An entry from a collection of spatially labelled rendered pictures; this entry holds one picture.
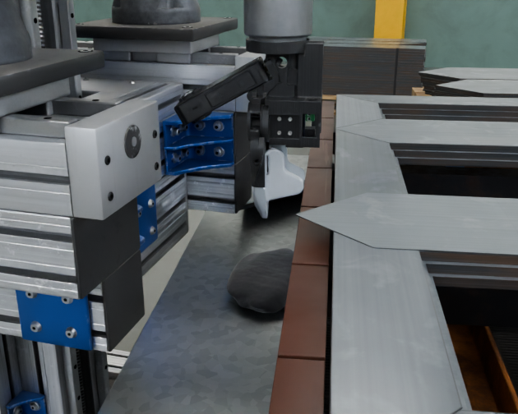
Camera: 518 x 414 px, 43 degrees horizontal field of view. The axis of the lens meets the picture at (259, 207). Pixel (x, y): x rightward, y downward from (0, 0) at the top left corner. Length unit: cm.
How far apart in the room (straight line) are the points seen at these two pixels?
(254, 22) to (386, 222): 27
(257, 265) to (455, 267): 36
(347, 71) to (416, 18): 276
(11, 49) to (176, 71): 45
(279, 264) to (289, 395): 50
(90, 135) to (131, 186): 9
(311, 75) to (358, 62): 451
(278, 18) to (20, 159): 30
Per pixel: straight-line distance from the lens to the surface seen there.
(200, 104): 75
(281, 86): 74
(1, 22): 72
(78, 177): 64
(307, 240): 78
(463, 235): 77
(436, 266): 72
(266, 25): 71
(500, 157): 116
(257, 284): 93
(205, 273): 103
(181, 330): 88
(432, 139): 117
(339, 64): 526
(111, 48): 116
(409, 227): 77
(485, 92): 163
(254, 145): 73
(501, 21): 791
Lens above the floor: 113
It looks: 20 degrees down
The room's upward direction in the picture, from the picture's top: straight up
